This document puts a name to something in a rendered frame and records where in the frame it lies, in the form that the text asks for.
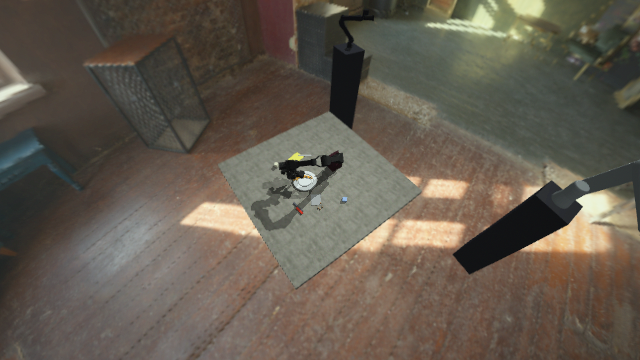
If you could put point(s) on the yellow flat rectangular pad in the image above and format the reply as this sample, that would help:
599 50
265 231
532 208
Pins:
296 157

